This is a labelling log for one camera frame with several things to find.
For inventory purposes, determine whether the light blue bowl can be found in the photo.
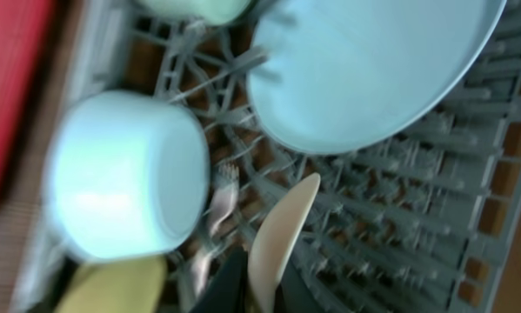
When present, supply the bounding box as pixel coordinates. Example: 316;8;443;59
42;90;210;263

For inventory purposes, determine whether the red serving tray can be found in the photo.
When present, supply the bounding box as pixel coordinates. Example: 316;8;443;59
0;0;55;184

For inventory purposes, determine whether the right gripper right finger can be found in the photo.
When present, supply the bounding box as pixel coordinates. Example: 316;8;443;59
277;262;324;313

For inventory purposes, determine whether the white plastic fork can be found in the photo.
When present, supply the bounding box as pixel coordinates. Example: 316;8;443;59
190;163;239;296

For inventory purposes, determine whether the grey dishwasher rack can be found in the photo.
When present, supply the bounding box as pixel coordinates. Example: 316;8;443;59
7;0;521;313

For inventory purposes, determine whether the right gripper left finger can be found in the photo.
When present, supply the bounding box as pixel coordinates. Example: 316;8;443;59
190;248;248;313

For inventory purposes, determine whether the yellow plastic cup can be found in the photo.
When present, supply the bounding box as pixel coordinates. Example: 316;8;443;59
55;256;168;313

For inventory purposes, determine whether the light blue plate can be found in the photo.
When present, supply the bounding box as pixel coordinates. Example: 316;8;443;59
246;0;506;155

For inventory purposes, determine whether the green bowl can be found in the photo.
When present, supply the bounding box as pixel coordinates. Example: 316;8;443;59
137;0;252;26

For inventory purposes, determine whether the white plastic spoon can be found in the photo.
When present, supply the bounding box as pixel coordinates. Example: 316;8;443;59
247;173;321;313

